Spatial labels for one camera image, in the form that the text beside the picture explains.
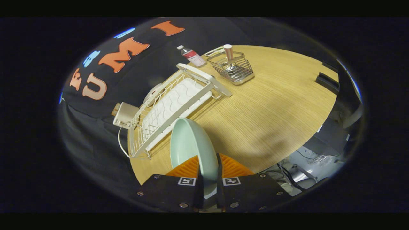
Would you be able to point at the pale green plate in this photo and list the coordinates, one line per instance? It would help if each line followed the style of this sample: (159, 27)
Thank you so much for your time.
(191, 143)

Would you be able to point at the white toaster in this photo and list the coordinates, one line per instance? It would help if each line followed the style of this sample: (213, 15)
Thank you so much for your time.
(126, 113)

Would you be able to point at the black backdrop cloth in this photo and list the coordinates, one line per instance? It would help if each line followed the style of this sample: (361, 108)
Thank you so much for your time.
(150, 70)

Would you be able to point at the small black stand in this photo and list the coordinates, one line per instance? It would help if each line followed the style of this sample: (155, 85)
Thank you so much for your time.
(327, 81)

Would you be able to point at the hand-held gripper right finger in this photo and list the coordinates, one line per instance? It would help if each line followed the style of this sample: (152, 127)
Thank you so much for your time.
(220, 188)

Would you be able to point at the clear bottle with red label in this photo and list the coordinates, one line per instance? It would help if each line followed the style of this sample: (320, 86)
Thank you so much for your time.
(193, 57)

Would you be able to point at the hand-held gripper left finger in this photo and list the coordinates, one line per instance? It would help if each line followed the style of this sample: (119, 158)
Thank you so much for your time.
(198, 191)

